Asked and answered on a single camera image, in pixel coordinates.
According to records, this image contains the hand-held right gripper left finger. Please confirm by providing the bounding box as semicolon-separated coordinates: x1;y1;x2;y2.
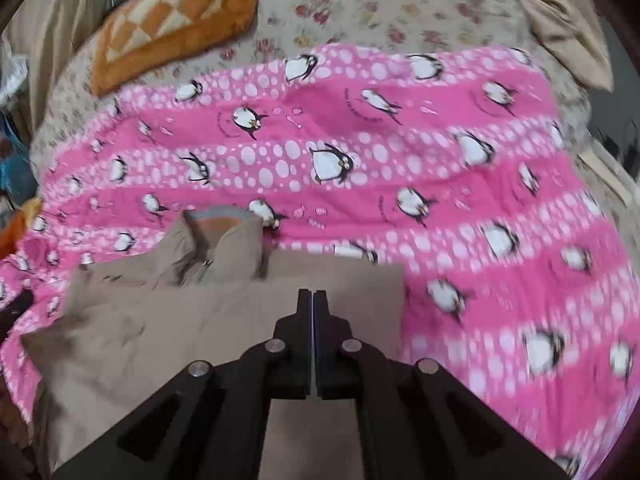
50;288;312;480

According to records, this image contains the orange checkered cushion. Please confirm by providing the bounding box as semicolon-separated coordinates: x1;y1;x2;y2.
90;0;266;97

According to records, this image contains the floral bed quilt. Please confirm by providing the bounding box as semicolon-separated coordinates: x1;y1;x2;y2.
30;0;640;201

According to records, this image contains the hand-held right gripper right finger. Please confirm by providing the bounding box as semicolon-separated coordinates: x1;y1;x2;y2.
313;289;569;480

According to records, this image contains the blue plastic bag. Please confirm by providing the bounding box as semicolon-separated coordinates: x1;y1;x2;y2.
0;110;39;202

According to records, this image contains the pink penguin print blanket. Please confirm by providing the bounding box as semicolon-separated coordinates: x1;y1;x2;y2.
0;42;640;480

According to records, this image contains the orange plush cloth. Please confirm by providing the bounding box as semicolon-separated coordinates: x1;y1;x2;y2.
0;197;44;257

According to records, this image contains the wooden board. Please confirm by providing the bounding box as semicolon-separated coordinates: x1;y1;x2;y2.
580;150;637;203

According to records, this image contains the beige jacket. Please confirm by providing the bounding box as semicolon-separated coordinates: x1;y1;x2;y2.
20;207;406;480

